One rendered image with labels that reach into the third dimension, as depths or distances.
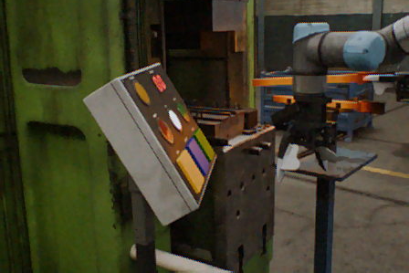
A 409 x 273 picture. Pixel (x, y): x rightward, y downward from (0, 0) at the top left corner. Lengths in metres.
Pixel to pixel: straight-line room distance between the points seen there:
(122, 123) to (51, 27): 0.71
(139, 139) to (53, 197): 0.84
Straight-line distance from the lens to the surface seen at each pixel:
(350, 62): 0.94
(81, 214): 1.55
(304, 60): 0.99
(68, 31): 1.43
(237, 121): 1.58
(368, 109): 1.77
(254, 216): 1.66
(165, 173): 0.84
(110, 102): 0.83
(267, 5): 10.76
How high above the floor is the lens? 1.29
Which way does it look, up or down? 12 degrees down
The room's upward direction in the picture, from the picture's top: 1 degrees counter-clockwise
